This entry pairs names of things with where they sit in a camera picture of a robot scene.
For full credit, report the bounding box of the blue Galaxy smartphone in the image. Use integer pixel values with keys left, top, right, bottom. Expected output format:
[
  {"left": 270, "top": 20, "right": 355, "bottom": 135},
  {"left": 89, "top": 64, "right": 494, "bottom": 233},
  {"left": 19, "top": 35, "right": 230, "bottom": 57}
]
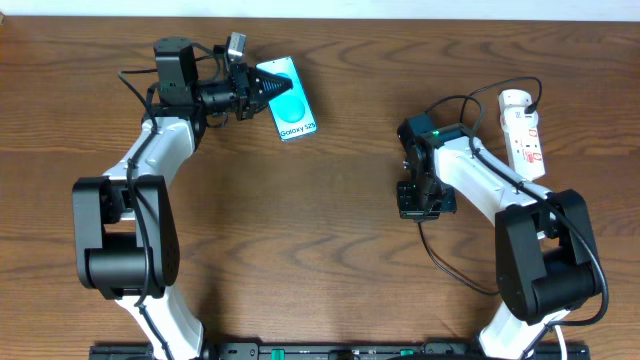
[{"left": 257, "top": 57, "right": 317, "bottom": 141}]

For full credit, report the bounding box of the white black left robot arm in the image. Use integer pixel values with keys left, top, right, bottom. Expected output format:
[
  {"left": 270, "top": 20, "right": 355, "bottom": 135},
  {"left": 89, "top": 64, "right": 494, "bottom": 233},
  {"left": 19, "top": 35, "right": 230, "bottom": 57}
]
[{"left": 72, "top": 32, "right": 292, "bottom": 359}]

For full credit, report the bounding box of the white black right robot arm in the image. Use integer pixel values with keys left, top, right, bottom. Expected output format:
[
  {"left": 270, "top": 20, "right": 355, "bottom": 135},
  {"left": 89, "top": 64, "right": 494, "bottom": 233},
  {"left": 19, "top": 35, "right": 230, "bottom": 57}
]
[{"left": 397, "top": 114, "right": 609, "bottom": 359}]

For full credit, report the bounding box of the white USB charger adapter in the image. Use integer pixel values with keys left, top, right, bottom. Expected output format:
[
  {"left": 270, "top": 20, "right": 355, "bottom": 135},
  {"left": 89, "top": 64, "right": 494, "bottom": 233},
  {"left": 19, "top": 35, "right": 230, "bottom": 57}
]
[{"left": 498, "top": 89, "right": 538, "bottom": 133}]

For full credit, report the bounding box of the white power strip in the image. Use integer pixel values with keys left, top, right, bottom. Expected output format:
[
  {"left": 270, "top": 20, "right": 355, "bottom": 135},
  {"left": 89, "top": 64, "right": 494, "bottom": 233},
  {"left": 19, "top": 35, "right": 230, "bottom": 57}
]
[{"left": 500, "top": 108, "right": 546, "bottom": 181}]

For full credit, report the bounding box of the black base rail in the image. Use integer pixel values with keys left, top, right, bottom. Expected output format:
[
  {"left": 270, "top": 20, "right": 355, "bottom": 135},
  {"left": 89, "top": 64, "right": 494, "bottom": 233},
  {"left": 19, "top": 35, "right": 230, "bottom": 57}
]
[{"left": 88, "top": 341, "right": 591, "bottom": 360}]

